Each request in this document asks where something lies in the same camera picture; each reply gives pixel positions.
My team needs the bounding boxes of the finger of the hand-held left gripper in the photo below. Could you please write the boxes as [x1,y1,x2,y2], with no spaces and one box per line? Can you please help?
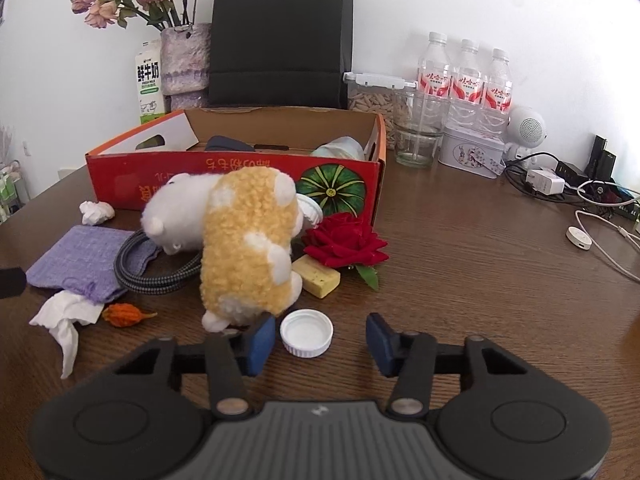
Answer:
[0,268,28,301]

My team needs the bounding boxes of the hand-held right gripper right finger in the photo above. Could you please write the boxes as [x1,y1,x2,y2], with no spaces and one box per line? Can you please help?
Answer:
[365,312,528,419]

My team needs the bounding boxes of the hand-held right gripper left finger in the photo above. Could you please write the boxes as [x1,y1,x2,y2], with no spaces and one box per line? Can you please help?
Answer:
[114,315,277,420]

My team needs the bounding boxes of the white plastic jar lid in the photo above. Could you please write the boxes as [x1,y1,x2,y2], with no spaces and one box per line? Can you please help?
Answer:
[295,194,323,236]
[279,309,334,359]

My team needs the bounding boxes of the white tissue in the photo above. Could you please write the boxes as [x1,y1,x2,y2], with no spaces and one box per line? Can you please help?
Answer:
[29,291,106,380]

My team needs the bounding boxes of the purple cloth pouch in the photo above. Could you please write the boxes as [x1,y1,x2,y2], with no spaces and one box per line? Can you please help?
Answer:
[25,225,138,303]

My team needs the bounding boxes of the yellow cheese block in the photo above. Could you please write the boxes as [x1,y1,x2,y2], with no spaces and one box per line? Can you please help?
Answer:
[291,254,342,299]

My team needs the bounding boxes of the white yellow plush toy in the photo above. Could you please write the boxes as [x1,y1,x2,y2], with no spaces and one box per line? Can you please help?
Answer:
[140,167,306,333]

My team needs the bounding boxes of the small orange bitter gourd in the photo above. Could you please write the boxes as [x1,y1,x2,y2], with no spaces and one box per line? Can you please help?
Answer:
[101,303,158,328]

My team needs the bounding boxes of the grey braided cable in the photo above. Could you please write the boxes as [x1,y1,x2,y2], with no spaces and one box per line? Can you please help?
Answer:
[114,230,203,295]

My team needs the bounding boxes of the red cardboard box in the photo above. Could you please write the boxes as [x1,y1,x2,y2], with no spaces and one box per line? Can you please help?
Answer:
[85,106,387,223]

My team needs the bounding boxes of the clear seed container white lid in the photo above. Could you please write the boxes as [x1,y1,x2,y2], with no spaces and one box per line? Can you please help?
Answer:
[342,71,419,112]

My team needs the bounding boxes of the crumpled white tissue ball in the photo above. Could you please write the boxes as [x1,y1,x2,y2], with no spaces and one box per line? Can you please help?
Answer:
[79,201,116,226]

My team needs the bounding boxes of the red rose flower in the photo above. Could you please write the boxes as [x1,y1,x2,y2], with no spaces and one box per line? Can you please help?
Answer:
[302,212,390,291]

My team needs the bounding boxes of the pale green plastic bundle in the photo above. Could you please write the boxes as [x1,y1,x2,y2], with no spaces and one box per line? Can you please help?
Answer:
[310,136,366,161]

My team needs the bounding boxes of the clear glass cup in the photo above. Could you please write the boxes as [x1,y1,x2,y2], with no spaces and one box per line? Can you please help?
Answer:
[391,89,451,168]

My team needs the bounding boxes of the dark blue cloth item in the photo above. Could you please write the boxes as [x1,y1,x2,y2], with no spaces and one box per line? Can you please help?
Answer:
[205,135,256,152]

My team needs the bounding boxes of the white printed tin box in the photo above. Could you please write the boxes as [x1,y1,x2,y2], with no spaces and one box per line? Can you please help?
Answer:
[438,122,507,179]

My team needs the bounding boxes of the white power adapter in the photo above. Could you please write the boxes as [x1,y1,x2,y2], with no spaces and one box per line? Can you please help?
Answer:
[525,167,567,196]

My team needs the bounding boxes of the white green milk carton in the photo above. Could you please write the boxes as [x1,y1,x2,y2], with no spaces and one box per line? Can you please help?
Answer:
[135,39,167,126]

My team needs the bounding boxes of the white round speaker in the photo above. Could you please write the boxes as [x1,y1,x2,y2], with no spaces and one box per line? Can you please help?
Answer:
[505,106,549,168]

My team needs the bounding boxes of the purple mottled vase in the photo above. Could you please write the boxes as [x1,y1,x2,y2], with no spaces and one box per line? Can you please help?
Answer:
[160,22,213,113]

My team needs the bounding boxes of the black charger dock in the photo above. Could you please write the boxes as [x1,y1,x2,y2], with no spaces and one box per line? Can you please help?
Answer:
[555,135,621,186]

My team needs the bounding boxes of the black paper bag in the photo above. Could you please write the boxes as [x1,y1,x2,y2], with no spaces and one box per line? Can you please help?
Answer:
[207,0,355,110]

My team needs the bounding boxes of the wire rack with bottles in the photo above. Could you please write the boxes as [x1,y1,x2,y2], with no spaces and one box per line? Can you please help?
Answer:
[0,157,26,223]

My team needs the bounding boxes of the black tangled cables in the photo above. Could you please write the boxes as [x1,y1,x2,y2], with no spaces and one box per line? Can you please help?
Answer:
[502,152,601,206]

